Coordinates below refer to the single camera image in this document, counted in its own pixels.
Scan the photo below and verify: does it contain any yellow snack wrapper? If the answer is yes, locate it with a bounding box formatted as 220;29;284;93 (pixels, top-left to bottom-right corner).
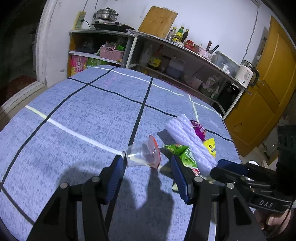
203;138;216;157

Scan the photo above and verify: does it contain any green snack wrapper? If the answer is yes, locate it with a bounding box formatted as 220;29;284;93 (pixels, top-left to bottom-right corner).
165;144;200;176

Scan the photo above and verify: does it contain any purple snack wrapper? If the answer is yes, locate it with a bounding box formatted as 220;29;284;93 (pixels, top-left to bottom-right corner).
190;120;206;142

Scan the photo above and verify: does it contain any white foam fruit net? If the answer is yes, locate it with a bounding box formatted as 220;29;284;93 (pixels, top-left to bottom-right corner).
165;114;217;177

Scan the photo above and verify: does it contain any clear plastic cup red lid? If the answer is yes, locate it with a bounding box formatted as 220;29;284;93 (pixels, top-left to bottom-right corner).
125;135;161;169

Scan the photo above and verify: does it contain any metal kitchen shelf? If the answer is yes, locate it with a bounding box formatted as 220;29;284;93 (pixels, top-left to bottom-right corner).
125;29;251;118

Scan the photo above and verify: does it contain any right hand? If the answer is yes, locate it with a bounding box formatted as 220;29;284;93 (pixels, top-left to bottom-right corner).
254;209;295;241

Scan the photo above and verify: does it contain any yellow wooden door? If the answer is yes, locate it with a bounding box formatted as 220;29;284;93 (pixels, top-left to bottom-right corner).
225;16;295;156

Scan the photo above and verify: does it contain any blue checkered tablecloth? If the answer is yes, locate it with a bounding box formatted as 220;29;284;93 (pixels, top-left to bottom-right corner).
1;66;240;240

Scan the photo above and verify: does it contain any white electric kettle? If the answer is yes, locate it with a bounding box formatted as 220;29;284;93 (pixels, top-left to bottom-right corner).
234;60;259;88

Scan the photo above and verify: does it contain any clear storage box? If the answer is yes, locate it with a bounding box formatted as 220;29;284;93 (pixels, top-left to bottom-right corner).
211;51;239;77

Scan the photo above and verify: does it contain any pink knife holder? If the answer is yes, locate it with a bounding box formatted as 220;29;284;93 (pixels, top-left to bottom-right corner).
198;48;212;61

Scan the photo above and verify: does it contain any purple detergent jug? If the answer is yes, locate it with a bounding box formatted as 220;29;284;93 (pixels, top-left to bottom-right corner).
166;58;185;79

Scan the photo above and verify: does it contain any red lid jar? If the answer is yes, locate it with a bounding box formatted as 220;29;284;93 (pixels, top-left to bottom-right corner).
184;40;194;51

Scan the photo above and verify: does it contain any small wooden shelf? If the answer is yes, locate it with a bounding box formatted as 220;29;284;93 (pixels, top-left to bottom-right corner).
67;29;134;77

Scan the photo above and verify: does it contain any pink plastic basket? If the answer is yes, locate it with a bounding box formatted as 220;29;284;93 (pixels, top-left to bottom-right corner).
99;47;124;61

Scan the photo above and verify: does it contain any dark soy sauce bottle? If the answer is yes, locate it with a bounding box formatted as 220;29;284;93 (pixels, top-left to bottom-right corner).
181;29;189;43

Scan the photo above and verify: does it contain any green oil bottle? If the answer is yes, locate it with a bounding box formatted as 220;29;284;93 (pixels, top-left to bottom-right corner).
172;26;184;43

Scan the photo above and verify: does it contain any clear seasoning bottle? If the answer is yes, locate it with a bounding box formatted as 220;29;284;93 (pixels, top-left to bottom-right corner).
166;27;177;42

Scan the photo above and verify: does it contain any black induction cooker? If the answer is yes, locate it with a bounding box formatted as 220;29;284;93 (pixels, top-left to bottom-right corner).
91;20;135;33

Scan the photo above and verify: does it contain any wooden cutting board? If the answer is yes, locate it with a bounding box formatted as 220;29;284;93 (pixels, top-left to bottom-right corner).
138;6;178;39

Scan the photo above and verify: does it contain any yellow power strip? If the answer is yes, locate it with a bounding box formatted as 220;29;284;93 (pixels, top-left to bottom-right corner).
72;11;86;30

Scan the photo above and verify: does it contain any steel steamer pot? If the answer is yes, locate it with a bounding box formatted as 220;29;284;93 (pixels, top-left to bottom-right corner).
94;8;119;22

